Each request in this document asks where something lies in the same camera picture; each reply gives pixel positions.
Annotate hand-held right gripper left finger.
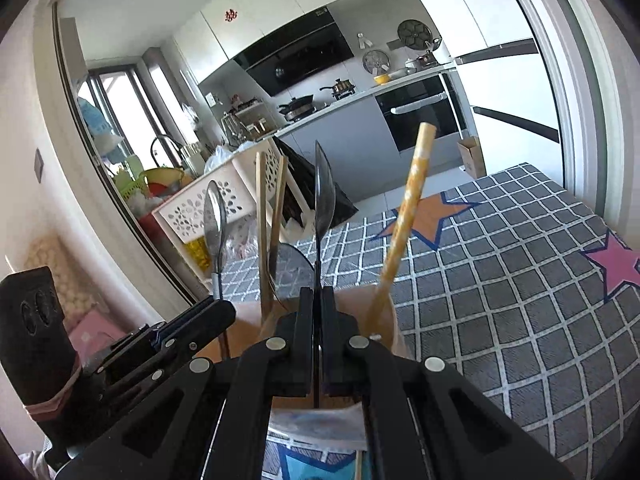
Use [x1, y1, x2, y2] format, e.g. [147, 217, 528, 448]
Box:
[54, 287, 317, 480]

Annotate cardboard box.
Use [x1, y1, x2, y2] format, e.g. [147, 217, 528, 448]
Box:
[456, 136, 487, 179]

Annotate white perforated utensil holder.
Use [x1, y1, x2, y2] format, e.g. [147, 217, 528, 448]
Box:
[192, 282, 418, 448]

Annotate orange polka-dot stick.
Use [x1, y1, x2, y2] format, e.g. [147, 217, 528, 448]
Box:
[365, 121, 437, 336]

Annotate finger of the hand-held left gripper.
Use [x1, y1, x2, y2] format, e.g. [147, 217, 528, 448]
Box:
[102, 301, 236, 386]
[112, 297, 221, 361]

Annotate bag of white balls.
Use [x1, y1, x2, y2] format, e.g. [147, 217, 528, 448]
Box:
[22, 232, 108, 321]

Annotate grey checked star tablecloth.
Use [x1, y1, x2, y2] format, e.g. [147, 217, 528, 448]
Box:
[215, 162, 640, 480]

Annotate white plastic bag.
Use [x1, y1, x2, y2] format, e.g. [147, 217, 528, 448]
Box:
[204, 144, 243, 175]

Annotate grey base cabinet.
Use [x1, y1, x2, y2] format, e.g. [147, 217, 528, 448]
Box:
[272, 75, 466, 201]

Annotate black plastic bag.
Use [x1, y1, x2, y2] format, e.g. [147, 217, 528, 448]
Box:
[272, 135, 360, 228]

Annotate curved kitchen faucet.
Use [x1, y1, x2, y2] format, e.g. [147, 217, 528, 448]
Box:
[150, 135, 187, 173]

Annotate clear plastic bag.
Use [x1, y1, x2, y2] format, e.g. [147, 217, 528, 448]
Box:
[222, 215, 263, 261]

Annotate spice rack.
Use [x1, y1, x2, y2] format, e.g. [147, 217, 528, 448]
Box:
[232, 99, 273, 137]

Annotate black frying pan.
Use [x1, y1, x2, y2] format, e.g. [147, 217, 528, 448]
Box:
[277, 95, 317, 122]

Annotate white refrigerator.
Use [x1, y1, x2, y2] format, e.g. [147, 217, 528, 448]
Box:
[440, 0, 561, 161]

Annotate red basin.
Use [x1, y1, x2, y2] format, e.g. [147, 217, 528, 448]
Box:
[137, 187, 176, 233]

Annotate round metal strainer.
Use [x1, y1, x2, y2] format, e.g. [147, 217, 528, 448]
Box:
[361, 49, 390, 76]

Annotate steel pot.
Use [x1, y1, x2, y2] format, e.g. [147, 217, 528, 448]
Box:
[405, 50, 441, 71]

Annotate yellow-green basin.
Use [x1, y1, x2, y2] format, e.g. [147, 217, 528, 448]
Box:
[112, 152, 198, 198]

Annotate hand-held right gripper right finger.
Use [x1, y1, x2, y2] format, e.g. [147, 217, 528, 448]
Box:
[321, 287, 577, 480]

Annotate white flower-cutout trolley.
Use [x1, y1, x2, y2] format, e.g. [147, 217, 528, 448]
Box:
[150, 139, 321, 283]

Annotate blue hanging cloth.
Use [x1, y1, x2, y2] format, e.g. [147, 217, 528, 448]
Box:
[77, 97, 125, 153]

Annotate white wall cabinets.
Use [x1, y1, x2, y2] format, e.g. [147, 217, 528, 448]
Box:
[172, 0, 451, 86]

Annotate grey translucent plastic spoon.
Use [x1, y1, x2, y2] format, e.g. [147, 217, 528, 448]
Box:
[313, 140, 336, 408]
[272, 242, 316, 311]

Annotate black range hood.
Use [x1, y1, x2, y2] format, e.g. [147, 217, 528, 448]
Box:
[232, 7, 357, 97]

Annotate yellow packet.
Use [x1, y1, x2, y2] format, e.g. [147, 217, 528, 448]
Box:
[184, 236, 213, 277]

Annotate black built-in oven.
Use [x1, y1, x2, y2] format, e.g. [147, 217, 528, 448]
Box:
[374, 74, 463, 153]

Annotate round multi-hole black pan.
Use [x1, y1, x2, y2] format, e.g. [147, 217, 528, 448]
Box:
[397, 19, 443, 51]

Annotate metal spoon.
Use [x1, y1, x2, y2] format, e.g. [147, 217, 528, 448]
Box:
[204, 180, 226, 301]

